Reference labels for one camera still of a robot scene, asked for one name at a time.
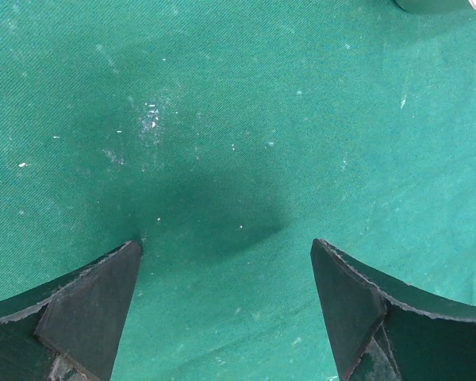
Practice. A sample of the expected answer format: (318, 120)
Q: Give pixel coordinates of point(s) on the dark green surgical cloth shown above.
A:
(226, 136)

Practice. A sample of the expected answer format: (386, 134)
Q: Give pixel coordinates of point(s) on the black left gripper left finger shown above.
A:
(70, 328)

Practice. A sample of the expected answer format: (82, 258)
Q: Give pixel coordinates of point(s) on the stainless steel instrument tray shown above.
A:
(436, 6)

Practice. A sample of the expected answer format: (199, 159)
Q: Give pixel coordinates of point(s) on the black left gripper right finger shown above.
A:
(381, 328)

